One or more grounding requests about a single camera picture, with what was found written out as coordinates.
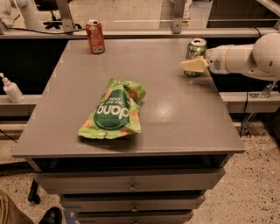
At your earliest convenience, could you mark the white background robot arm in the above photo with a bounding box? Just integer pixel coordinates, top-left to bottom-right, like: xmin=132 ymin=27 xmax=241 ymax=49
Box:
xmin=0 ymin=0 xmax=43 ymax=30

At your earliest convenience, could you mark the red coke can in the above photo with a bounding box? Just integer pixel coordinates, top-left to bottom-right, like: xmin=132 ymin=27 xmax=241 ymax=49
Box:
xmin=86 ymin=19 xmax=105 ymax=54

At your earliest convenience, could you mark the black cable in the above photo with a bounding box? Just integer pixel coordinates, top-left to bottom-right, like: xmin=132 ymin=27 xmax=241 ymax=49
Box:
xmin=8 ymin=26 xmax=88 ymax=35

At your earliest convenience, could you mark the white pump bottle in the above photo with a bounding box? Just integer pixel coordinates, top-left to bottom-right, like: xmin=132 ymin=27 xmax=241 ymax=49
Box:
xmin=0 ymin=73 xmax=25 ymax=103

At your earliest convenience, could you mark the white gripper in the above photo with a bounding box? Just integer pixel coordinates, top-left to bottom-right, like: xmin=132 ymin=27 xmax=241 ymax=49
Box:
xmin=181 ymin=45 xmax=229 ymax=74

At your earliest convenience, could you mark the grey metal rail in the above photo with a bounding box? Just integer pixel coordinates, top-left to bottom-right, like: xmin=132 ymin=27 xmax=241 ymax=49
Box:
xmin=0 ymin=27 xmax=279 ymax=39

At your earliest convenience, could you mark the green soda can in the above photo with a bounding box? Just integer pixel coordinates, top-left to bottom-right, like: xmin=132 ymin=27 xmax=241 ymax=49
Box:
xmin=184 ymin=38 xmax=208 ymax=78

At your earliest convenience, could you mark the black shoe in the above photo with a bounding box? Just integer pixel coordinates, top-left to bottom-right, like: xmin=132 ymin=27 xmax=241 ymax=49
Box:
xmin=39 ymin=206 xmax=62 ymax=224

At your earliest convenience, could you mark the grey drawer cabinet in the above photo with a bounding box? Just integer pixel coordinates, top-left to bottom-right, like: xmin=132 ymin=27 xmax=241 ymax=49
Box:
xmin=13 ymin=39 xmax=243 ymax=224

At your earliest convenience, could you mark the black office chair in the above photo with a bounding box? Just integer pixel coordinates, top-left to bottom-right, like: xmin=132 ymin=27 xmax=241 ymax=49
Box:
xmin=35 ymin=0 xmax=82 ymax=32

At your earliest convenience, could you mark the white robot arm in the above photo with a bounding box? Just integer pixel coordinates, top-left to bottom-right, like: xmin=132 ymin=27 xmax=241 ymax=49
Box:
xmin=181 ymin=33 xmax=280 ymax=81

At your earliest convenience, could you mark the green dang chips bag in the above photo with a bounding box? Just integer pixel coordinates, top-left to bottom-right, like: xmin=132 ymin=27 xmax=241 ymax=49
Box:
xmin=78 ymin=79 xmax=146 ymax=139

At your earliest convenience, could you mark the tan trouser leg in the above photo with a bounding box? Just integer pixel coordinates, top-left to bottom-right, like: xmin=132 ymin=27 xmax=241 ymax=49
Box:
xmin=0 ymin=190 xmax=34 ymax=224

